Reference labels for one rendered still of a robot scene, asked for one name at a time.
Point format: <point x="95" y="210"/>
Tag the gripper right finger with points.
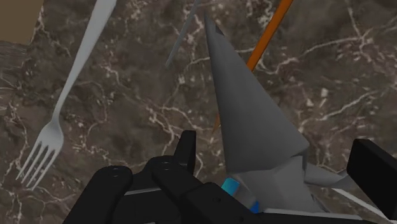
<point x="377" y="173"/>

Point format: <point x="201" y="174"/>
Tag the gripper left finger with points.
<point x="124" y="198"/>

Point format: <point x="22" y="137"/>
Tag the thin grey rod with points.
<point x="183" y="31"/>

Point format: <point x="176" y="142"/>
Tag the grey pointed cone-shaped object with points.
<point x="248" y="124"/>

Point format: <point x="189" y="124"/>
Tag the orange pencil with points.
<point x="268" y="34"/>

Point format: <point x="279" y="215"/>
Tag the silver fork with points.
<point x="50" y="139"/>

